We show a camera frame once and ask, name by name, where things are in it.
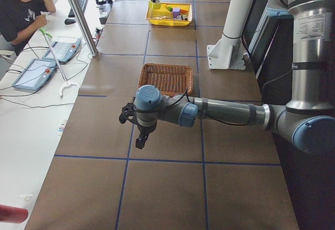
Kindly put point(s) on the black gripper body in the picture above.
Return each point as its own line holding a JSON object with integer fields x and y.
{"x": 143, "y": 131}

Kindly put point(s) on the yellow clear tape roll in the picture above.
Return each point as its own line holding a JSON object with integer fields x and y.
{"x": 154, "y": 5}

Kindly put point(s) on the yellow plastic woven basket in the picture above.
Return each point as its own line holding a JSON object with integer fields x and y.
{"x": 163, "y": 17}

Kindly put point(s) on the brown wicker basket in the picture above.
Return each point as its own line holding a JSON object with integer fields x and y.
{"x": 169, "y": 79}

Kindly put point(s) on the purple toy block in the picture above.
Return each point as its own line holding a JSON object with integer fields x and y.
{"x": 176, "y": 12}

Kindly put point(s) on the black keyboard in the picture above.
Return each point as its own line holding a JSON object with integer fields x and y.
{"x": 82, "y": 4}

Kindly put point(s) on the black computer mouse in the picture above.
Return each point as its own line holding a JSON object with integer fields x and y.
{"x": 69, "y": 21}

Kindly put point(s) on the white reacher grabber stick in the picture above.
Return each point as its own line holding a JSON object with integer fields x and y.
{"x": 67, "y": 83}

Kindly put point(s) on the far teach pendant tablet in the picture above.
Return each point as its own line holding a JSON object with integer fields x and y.
{"x": 65, "y": 48}

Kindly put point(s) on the teach pendant tablet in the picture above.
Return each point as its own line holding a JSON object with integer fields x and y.
{"x": 35, "y": 75}
{"x": 65, "y": 48}

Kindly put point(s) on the near teach pendant tablet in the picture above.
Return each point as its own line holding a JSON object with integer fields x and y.
{"x": 35, "y": 75}

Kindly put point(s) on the person in black shirt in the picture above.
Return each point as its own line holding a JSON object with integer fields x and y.
{"x": 20, "y": 19}

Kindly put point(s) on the red cylinder object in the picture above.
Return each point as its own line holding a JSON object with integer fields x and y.
{"x": 11, "y": 214}

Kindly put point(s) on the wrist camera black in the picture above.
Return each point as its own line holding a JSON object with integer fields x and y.
{"x": 128, "y": 113}

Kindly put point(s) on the aluminium frame post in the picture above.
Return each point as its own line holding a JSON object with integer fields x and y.
{"x": 84, "y": 27}

